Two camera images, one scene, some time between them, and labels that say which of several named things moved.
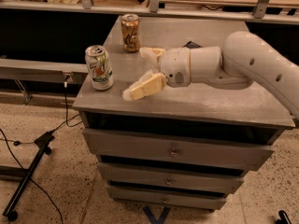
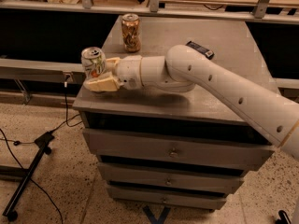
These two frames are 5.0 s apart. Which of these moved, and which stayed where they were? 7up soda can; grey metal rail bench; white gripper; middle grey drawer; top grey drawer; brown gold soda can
Moved: white gripper; 7up soda can
Stayed: brown gold soda can; middle grey drawer; top grey drawer; grey metal rail bench
